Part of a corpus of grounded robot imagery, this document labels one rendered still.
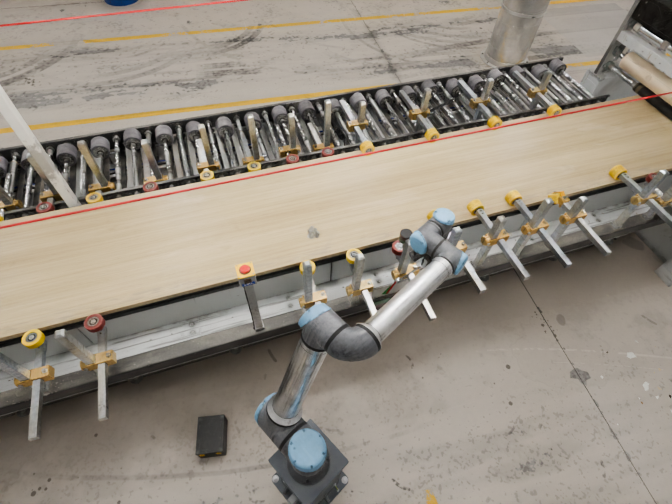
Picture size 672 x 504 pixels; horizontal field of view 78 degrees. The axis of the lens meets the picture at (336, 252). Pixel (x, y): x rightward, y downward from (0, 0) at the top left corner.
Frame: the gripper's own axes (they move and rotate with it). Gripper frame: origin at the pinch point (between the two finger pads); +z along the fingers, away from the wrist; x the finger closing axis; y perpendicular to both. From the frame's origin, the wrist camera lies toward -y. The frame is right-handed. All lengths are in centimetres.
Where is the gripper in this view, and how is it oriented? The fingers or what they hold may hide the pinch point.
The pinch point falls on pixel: (422, 266)
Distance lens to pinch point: 201.4
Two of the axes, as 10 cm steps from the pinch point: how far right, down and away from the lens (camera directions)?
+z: -0.4, 5.9, 8.1
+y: 9.5, -2.4, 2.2
